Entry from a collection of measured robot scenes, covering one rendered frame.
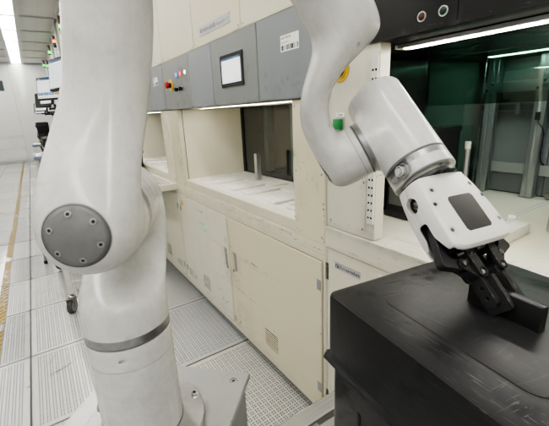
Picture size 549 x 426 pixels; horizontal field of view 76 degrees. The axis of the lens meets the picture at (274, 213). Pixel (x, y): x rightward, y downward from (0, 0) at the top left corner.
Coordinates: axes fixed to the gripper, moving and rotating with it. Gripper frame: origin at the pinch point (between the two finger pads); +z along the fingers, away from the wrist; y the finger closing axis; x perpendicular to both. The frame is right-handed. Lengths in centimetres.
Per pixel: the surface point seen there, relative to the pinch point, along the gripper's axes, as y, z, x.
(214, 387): -26.1, -3.1, 42.3
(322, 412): -11.9, 6.8, 32.3
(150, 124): 9, -261, 242
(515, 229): 62, -14, 33
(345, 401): -13.7, 5.4, 19.1
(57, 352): -79, -57, 204
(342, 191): 27, -43, 49
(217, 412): -27.3, 0.8, 38.3
